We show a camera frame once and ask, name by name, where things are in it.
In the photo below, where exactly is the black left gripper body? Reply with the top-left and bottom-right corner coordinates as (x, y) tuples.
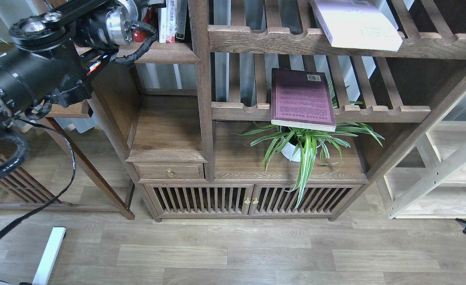
(116, 0), (166, 21)

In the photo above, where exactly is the dark book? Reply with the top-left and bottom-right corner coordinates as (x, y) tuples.
(175, 0), (191, 43)

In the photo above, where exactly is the white and red book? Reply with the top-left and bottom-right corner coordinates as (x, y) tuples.
(165, 0), (177, 43)

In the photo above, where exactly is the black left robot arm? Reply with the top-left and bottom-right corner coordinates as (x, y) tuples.
(0, 0), (161, 180)

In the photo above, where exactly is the light wooden shelf unit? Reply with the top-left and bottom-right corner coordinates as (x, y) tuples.
(377, 92), (466, 219)

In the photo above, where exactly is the dark wooden bookshelf cabinet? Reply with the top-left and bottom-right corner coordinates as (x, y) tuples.
(90, 0), (466, 221)

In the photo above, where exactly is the small wooden drawer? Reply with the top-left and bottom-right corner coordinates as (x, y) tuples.
(133, 163), (204, 180)

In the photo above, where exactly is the purple book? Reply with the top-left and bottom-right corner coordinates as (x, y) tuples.
(271, 68), (336, 131)

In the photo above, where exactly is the left slatted cabinet door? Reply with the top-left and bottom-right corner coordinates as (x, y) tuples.
(144, 184), (253, 219)

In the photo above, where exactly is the slatted cabinet door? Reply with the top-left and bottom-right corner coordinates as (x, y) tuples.
(249, 184), (363, 217)
(144, 184), (253, 219)

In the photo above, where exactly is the green spider plant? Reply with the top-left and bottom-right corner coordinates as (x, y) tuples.
(235, 81), (385, 208)

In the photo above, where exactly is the white plant pot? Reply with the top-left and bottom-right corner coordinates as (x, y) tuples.
(276, 126), (319, 162)

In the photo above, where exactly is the right slatted cabinet door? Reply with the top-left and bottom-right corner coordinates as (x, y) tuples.
(249, 184), (363, 217)

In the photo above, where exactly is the dark wooden side table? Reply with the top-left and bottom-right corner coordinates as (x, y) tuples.
(0, 103), (135, 220)

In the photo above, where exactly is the white metal bar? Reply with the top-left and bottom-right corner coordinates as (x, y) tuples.
(32, 226), (67, 285)

